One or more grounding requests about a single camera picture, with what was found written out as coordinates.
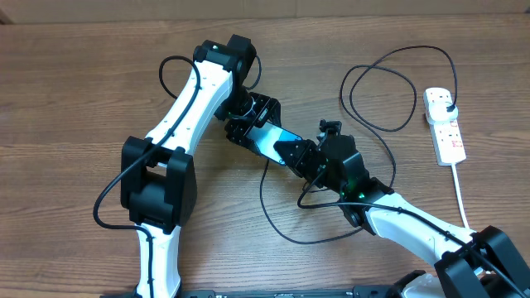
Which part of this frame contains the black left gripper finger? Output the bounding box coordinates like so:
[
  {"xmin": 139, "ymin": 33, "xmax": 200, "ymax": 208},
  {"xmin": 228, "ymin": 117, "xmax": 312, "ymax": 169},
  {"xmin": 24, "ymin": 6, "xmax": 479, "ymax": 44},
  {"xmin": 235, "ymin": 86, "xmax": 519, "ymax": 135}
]
[
  {"xmin": 263, "ymin": 99, "xmax": 282, "ymax": 127},
  {"xmin": 224, "ymin": 119, "xmax": 261, "ymax": 156}
]

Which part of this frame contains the Samsung Galaxy smartphone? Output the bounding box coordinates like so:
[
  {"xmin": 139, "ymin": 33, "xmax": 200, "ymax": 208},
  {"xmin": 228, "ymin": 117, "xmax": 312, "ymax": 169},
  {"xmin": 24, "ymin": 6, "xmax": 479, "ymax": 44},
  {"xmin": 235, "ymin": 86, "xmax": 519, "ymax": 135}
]
[{"xmin": 247, "ymin": 122, "xmax": 302, "ymax": 166}]

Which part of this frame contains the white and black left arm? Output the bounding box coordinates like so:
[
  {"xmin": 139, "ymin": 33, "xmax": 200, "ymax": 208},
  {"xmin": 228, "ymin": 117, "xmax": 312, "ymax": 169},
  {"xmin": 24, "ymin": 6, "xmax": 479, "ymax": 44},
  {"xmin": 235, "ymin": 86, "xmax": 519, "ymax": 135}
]
[{"xmin": 120, "ymin": 35, "xmax": 281, "ymax": 297}]

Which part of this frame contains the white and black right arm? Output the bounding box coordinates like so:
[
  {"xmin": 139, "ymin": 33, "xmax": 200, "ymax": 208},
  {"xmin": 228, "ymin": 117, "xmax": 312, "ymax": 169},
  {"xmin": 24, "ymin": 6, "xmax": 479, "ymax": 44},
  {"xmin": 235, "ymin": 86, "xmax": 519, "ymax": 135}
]
[{"xmin": 273, "ymin": 133, "xmax": 529, "ymax": 297}]

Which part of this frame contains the white charger plug adapter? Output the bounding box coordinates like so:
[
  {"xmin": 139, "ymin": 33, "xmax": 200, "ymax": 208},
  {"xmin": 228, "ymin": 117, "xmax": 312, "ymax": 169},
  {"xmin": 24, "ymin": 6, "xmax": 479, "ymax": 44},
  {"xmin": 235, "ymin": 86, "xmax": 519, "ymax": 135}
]
[{"xmin": 426, "ymin": 102, "xmax": 459, "ymax": 125}]

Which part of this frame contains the white power strip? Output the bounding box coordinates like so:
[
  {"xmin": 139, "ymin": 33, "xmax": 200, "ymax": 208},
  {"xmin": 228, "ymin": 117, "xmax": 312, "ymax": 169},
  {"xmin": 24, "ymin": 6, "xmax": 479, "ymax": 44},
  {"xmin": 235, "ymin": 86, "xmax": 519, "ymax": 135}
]
[{"xmin": 423, "ymin": 87, "xmax": 466, "ymax": 166}]

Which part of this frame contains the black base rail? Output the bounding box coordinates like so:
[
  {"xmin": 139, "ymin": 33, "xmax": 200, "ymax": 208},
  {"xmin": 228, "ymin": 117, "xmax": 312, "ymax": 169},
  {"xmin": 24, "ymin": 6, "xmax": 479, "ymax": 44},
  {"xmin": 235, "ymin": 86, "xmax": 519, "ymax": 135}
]
[{"xmin": 99, "ymin": 287, "xmax": 398, "ymax": 298}]

